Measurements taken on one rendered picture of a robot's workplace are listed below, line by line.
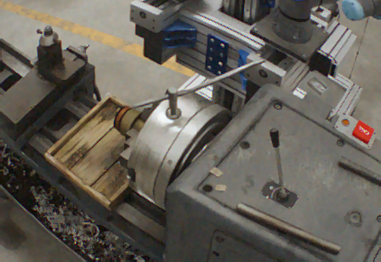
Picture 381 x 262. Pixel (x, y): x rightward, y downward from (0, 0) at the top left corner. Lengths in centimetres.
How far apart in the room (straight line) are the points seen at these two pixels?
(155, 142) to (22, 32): 261
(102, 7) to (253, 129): 272
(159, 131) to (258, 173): 27
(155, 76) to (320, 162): 210
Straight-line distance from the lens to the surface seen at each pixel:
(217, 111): 138
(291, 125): 134
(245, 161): 125
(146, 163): 135
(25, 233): 263
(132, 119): 149
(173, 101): 130
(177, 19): 200
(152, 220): 159
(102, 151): 173
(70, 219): 194
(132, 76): 326
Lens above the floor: 222
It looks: 47 degrees down
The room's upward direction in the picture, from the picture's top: 5 degrees clockwise
